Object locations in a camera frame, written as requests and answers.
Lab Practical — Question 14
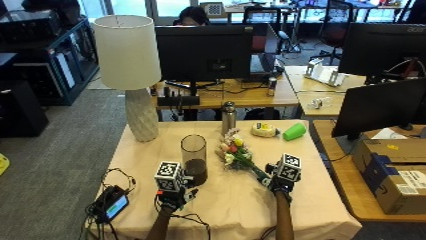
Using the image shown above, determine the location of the black cable bundle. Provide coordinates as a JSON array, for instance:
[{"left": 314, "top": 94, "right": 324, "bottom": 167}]
[{"left": 82, "top": 167, "right": 137, "bottom": 240}]

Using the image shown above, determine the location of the person's left hand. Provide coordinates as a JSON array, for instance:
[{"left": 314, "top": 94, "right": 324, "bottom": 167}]
[{"left": 155, "top": 175, "right": 199, "bottom": 213}]

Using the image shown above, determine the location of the white marker cube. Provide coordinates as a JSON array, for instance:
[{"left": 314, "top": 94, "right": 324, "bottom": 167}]
[
  {"left": 153, "top": 161, "right": 183, "bottom": 193},
  {"left": 275, "top": 153, "right": 303, "bottom": 183}
]

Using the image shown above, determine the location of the small white gadget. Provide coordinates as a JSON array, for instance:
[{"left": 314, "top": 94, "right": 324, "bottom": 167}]
[{"left": 306, "top": 96, "right": 334, "bottom": 111}]

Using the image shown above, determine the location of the cardboard box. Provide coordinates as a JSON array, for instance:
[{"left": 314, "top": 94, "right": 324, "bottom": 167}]
[{"left": 350, "top": 137, "right": 426, "bottom": 216}]

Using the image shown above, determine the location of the yellow floor object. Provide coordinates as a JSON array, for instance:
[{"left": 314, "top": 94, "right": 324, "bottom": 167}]
[{"left": 0, "top": 152, "right": 12, "bottom": 176}]

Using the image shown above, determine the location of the black cabinet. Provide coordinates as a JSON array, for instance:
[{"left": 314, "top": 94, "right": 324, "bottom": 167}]
[{"left": 0, "top": 79, "right": 50, "bottom": 139}]

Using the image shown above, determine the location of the printed marker board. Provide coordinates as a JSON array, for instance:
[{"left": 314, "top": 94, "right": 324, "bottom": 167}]
[{"left": 198, "top": 1, "right": 227, "bottom": 19}]

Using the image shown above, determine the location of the dark glass cylinder vase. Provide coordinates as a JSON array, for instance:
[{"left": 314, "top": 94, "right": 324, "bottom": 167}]
[{"left": 179, "top": 134, "right": 209, "bottom": 187}]

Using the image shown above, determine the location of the black computer monitor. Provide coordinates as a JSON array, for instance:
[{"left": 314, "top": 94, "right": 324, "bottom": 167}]
[
  {"left": 154, "top": 24, "right": 255, "bottom": 98},
  {"left": 336, "top": 22, "right": 426, "bottom": 80},
  {"left": 330, "top": 77, "right": 426, "bottom": 140}
]

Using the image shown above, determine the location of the black power strip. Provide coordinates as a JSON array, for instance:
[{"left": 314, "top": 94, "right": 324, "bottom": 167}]
[{"left": 155, "top": 95, "right": 201, "bottom": 107}]

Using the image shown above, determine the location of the black office chair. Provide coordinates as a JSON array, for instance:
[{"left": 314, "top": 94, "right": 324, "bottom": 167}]
[
  {"left": 241, "top": 5, "right": 286, "bottom": 27},
  {"left": 308, "top": 0, "right": 356, "bottom": 66}
]

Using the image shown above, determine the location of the green plastic cup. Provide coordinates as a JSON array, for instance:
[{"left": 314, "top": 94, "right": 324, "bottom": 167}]
[{"left": 282, "top": 122, "right": 308, "bottom": 142}]

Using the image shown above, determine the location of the black glove cable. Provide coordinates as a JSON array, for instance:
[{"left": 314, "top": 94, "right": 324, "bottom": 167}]
[{"left": 169, "top": 212, "right": 213, "bottom": 240}]

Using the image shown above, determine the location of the stainless steel bottle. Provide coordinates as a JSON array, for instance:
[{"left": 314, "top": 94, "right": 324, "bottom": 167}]
[{"left": 219, "top": 101, "right": 238, "bottom": 137}]

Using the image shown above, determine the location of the white plastic stand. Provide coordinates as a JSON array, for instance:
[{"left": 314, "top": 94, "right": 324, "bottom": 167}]
[{"left": 302, "top": 57, "right": 347, "bottom": 88}]

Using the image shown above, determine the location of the artificial flower bouquet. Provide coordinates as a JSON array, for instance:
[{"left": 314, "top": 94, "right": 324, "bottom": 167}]
[{"left": 214, "top": 127, "right": 272, "bottom": 186}]

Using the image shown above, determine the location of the white table lamp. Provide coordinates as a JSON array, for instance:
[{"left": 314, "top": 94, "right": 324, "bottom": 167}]
[{"left": 91, "top": 14, "right": 163, "bottom": 144}]

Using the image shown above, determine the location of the black storage shelf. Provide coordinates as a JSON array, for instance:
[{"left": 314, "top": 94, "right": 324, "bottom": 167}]
[{"left": 0, "top": 9, "right": 99, "bottom": 107}]

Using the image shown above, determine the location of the white paper sheet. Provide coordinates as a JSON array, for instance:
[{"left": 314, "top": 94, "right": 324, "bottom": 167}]
[{"left": 368, "top": 127, "right": 408, "bottom": 141}]

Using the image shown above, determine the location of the beige tablecloth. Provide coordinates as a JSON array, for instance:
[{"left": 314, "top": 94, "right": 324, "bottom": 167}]
[{"left": 85, "top": 119, "right": 363, "bottom": 240}]

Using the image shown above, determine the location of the wooden office desk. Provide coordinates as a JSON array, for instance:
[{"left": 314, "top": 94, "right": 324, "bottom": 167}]
[
  {"left": 150, "top": 77, "right": 300, "bottom": 112},
  {"left": 282, "top": 64, "right": 368, "bottom": 118},
  {"left": 311, "top": 119, "right": 426, "bottom": 223}
]

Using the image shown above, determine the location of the person's right hand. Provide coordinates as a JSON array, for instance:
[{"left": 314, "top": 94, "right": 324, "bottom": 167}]
[{"left": 263, "top": 162, "right": 295, "bottom": 195}]

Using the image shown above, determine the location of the metal drink can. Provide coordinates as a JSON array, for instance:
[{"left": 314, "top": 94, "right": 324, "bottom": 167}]
[{"left": 266, "top": 76, "right": 279, "bottom": 98}]

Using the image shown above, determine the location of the black device with screen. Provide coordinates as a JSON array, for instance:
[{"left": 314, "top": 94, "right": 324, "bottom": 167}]
[{"left": 94, "top": 185, "right": 131, "bottom": 224}]

